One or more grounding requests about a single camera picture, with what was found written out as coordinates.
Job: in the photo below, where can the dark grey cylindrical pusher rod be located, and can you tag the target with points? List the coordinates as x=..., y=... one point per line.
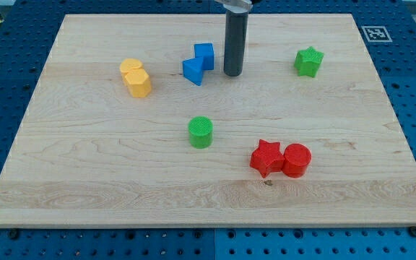
x=235, y=41

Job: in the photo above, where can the red cylinder block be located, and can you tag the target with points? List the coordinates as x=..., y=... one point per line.
x=297, y=159

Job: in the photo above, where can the green cylinder block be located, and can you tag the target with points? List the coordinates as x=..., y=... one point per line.
x=200, y=130

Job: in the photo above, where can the yellow hexagon block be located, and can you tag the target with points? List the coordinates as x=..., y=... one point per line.
x=138, y=83

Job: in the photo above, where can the green star block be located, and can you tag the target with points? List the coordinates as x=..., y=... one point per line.
x=308, y=61

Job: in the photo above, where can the yellow cylinder block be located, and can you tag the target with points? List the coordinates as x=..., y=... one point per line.
x=129, y=64

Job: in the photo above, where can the blue cube block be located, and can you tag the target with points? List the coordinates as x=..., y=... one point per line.
x=206, y=52

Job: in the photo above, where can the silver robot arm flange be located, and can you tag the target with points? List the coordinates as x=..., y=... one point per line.
x=237, y=6

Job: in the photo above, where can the light wooden board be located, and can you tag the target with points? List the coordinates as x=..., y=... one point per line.
x=134, y=124

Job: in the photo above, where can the red star block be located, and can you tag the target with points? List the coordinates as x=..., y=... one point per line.
x=267, y=158

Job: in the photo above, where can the blue triangle block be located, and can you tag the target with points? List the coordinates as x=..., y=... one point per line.
x=193, y=70

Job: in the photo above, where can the white fiducial marker tag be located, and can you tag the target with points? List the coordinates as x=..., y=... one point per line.
x=376, y=34

